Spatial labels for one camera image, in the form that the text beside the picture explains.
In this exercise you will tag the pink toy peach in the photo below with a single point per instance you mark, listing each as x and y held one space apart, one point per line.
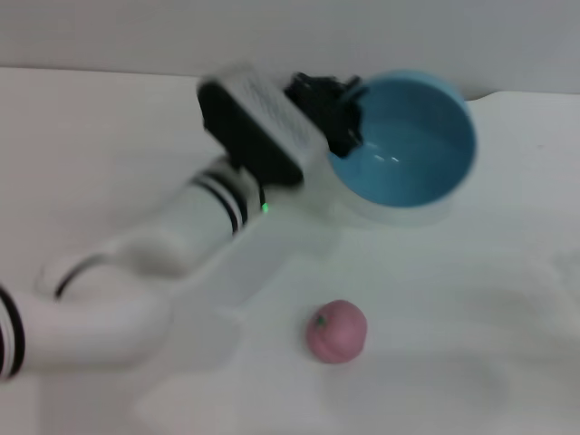
337 333

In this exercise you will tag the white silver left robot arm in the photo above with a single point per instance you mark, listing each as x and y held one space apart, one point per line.
136 254

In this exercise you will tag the blue plastic bowl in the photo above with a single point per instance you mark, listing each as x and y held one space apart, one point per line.
408 149

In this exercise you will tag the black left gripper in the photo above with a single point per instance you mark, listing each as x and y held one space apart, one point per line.
326 102

